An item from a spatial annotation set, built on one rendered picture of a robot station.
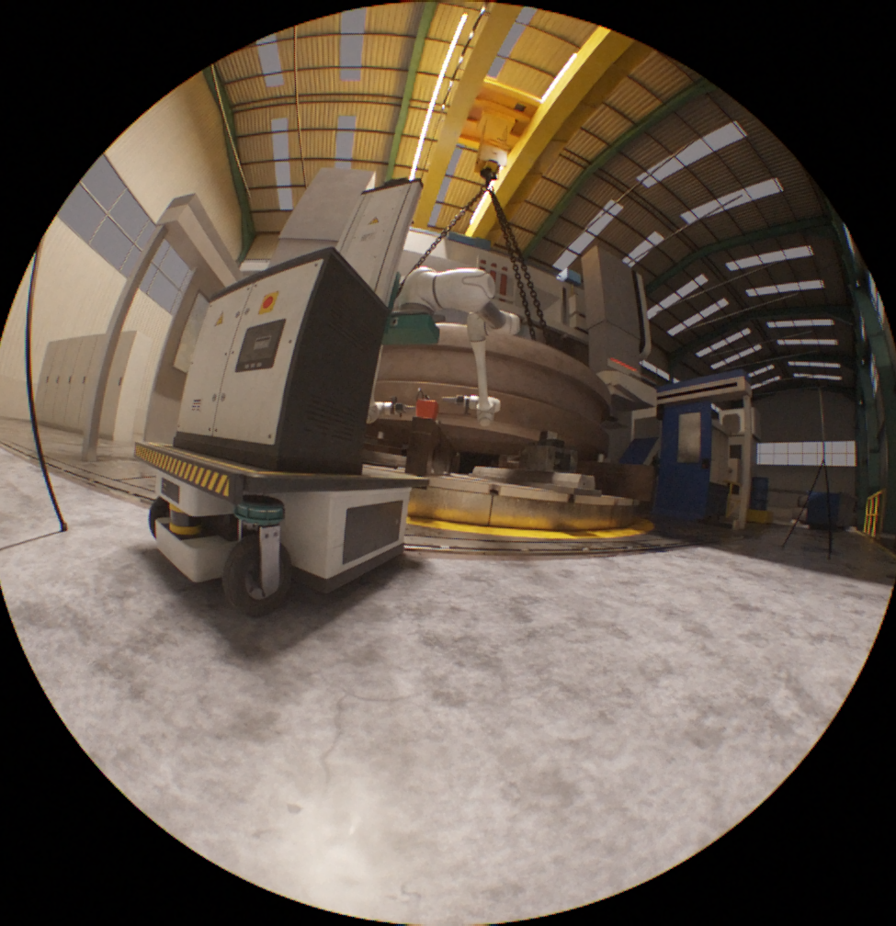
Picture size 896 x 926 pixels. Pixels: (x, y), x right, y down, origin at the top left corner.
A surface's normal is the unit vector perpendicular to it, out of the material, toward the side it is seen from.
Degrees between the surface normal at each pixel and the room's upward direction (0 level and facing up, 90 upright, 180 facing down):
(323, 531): 90
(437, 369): 90
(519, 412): 90
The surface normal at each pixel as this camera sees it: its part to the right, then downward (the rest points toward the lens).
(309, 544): -0.25, -0.06
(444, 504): -0.01, -0.03
